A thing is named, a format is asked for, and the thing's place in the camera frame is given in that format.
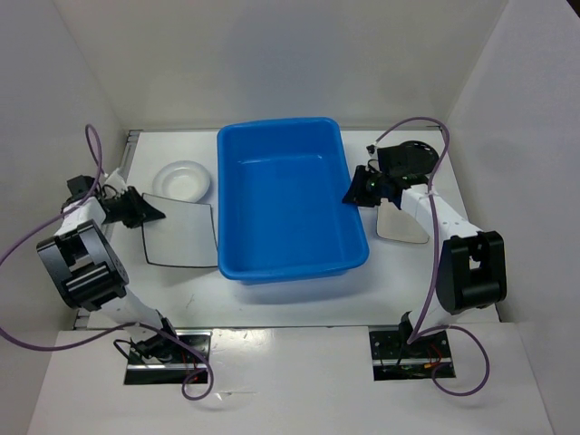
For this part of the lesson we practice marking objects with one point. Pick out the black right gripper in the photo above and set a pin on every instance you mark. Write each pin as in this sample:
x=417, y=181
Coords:
x=355, y=194

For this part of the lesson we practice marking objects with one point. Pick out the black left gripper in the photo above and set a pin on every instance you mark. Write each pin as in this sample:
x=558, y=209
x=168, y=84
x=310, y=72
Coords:
x=142, y=210

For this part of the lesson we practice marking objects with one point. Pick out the cream rectangular plate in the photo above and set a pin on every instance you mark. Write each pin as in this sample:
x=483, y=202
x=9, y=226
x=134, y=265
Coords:
x=398, y=226

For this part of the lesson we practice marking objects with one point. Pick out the white square black-rimmed plate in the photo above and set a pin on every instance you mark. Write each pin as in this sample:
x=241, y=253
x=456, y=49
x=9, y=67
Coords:
x=184, y=238

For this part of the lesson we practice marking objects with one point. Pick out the white round fluted bowl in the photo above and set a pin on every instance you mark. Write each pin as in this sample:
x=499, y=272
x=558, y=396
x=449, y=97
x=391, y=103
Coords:
x=183, y=180

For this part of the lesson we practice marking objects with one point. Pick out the black round plate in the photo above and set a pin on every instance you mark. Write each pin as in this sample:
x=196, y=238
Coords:
x=418, y=158

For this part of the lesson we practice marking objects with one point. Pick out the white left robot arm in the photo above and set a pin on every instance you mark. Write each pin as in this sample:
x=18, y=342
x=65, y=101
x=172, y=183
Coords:
x=88, y=274

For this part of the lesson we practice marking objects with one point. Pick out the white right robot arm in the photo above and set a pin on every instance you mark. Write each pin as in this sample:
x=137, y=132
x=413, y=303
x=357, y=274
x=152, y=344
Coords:
x=469, y=267

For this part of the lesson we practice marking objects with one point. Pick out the blue plastic bin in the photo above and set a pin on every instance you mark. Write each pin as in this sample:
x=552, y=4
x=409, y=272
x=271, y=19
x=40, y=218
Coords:
x=281, y=215

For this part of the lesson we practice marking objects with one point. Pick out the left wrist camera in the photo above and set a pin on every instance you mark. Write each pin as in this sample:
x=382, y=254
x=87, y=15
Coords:
x=79, y=186

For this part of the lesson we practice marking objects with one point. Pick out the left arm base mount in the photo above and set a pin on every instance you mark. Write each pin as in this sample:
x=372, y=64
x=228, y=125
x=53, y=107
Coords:
x=152, y=371

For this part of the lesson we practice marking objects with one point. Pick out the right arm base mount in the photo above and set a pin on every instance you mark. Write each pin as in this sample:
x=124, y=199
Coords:
x=393, y=360

